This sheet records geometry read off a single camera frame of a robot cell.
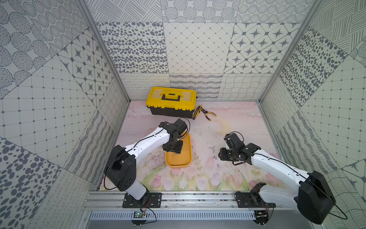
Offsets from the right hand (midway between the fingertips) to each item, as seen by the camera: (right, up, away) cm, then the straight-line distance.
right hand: (222, 156), depth 84 cm
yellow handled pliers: (-12, +29, +29) cm, 43 cm away
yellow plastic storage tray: (-24, -4, +8) cm, 25 cm away
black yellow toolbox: (-33, +34, +14) cm, 49 cm away
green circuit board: (-46, -26, -12) cm, 54 cm away
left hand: (-28, +5, -1) cm, 28 cm away
